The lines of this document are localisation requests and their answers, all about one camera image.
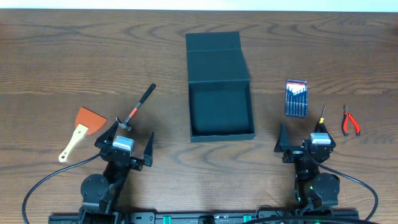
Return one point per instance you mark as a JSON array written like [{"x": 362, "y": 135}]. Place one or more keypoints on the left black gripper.
[{"x": 130, "y": 159}]

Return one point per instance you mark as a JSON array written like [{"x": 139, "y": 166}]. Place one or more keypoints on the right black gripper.
[{"x": 283, "y": 146}]

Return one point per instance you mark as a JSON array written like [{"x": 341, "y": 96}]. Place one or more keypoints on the small claw hammer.
[{"x": 125, "y": 124}]

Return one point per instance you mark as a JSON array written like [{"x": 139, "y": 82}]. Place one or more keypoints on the black yellow screwdriver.
[{"x": 322, "y": 116}]

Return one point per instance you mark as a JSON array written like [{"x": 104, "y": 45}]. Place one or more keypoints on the blue precision screwdriver set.
[{"x": 296, "y": 98}]

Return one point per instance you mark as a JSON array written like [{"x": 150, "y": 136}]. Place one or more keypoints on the red black pliers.
[{"x": 348, "y": 118}]

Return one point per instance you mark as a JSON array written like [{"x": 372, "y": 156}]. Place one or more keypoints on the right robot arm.
[{"x": 315, "y": 191}]

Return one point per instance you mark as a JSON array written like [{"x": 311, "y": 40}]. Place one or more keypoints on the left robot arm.
[{"x": 101, "y": 192}]

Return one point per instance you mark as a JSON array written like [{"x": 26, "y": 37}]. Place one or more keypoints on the dark green open box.
[{"x": 220, "y": 102}]

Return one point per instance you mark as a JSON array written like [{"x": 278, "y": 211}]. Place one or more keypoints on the orange scraper wooden handle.
[{"x": 87, "y": 122}]

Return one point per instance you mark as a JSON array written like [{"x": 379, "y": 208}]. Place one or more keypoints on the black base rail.
[{"x": 164, "y": 218}]

